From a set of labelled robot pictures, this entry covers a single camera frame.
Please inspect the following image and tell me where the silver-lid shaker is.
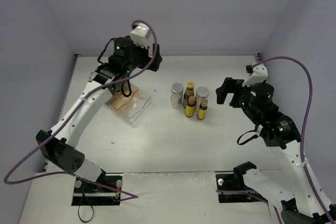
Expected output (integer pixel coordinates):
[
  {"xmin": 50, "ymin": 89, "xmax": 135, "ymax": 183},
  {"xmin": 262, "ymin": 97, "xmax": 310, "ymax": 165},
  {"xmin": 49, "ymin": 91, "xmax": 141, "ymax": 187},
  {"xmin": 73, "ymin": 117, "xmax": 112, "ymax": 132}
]
[
  {"xmin": 171, "ymin": 82, "xmax": 184, "ymax": 109},
  {"xmin": 195, "ymin": 87, "xmax": 209, "ymax": 111}
]

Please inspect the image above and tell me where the small yellow bottle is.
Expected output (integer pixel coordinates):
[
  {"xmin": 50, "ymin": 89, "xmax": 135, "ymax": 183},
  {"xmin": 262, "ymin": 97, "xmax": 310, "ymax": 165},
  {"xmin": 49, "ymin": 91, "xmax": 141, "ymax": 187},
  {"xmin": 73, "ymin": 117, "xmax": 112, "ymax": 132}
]
[
  {"xmin": 185, "ymin": 95, "xmax": 195, "ymax": 118},
  {"xmin": 196, "ymin": 99, "xmax": 208, "ymax": 120}
]

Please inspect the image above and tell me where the red sauce bottle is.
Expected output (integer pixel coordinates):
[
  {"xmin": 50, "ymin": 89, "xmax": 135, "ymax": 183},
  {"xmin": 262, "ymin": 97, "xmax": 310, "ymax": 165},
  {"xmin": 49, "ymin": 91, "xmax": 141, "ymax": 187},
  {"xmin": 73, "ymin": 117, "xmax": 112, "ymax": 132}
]
[{"xmin": 183, "ymin": 81, "xmax": 194, "ymax": 108}]

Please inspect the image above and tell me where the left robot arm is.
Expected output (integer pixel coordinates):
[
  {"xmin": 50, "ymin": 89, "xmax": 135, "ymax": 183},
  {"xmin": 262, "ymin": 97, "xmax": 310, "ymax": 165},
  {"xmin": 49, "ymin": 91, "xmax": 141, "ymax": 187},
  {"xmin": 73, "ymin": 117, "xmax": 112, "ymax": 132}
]
[{"xmin": 36, "ymin": 36, "xmax": 162, "ymax": 193}]

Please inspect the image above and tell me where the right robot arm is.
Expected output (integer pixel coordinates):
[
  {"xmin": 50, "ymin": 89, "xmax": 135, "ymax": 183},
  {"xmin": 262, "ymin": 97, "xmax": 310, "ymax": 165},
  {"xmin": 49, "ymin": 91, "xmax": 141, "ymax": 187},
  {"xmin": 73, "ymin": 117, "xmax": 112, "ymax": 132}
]
[{"xmin": 216, "ymin": 78, "xmax": 335, "ymax": 223}]

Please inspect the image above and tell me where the amber plastic bin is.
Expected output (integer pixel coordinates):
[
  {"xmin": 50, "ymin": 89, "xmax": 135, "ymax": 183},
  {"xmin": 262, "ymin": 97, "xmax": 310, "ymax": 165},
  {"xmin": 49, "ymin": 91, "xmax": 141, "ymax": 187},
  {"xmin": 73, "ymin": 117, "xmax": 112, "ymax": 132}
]
[{"xmin": 106, "ymin": 84, "xmax": 140, "ymax": 115}]

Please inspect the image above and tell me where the clear plastic bin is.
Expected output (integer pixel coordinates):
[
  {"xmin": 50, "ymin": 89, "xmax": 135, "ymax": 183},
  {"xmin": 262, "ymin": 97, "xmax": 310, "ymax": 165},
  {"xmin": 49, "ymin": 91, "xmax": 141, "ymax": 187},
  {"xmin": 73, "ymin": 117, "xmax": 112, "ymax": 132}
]
[{"xmin": 121, "ymin": 89, "xmax": 152, "ymax": 124}]

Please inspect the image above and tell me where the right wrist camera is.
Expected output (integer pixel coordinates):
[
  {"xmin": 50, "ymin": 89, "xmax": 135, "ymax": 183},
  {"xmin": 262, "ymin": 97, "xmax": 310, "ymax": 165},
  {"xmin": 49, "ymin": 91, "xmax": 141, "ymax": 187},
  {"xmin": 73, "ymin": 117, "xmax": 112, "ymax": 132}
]
[{"xmin": 242, "ymin": 63, "xmax": 268, "ymax": 88}]

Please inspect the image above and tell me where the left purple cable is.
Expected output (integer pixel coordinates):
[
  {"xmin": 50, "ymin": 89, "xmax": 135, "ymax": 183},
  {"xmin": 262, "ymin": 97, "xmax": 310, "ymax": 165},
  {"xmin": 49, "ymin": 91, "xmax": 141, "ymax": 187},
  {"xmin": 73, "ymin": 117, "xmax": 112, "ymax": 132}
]
[{"xmin": 4, "ymin": 19, "xmax": 160, "ymax": 204}]

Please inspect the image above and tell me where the purple cable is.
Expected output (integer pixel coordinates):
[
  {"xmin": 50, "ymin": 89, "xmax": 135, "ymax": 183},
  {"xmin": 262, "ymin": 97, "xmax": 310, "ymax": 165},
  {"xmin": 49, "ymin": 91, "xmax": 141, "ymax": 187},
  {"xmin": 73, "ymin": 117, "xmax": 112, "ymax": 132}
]
[
  {"xmin": 215, "ymin": 56, "xmax": 336, "ymax": 224},
  {"xmin": 4, "ymin": 19, "xmax": 160, "ymax": 204}
]

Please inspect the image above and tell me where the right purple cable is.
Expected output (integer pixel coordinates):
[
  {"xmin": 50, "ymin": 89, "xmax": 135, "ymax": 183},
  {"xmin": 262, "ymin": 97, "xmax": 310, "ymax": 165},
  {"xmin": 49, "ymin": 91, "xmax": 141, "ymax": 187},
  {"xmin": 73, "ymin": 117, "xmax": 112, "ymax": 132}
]
[{"xmin": 215, "ymin": 56, "xmax": 336, "ymax": 224}]

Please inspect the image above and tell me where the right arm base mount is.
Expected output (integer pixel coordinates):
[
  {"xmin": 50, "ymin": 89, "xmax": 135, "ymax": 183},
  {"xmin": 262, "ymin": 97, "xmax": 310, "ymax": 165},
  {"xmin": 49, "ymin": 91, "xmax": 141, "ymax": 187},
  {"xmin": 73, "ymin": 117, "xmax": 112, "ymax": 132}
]
[{"xmin": 215, "ymin": 173, "xmax": 267, "ymax": 204}]

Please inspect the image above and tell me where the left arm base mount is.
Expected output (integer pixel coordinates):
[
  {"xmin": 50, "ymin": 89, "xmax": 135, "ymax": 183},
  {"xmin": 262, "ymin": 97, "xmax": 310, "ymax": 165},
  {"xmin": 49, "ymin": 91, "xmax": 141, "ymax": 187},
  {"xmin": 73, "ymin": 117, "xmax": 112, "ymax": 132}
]
[{"xmin": 71, "ymin": 178, "xmax": 121, "ymax": 206}]

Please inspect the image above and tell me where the black loop cable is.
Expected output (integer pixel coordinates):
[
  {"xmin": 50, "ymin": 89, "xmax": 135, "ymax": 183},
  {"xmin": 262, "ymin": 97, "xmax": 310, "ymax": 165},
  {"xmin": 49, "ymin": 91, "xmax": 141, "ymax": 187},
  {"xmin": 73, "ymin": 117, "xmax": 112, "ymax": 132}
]
[{"xmin": 77, "ymin": 192, "xmax": 94, "ymax": 222}]

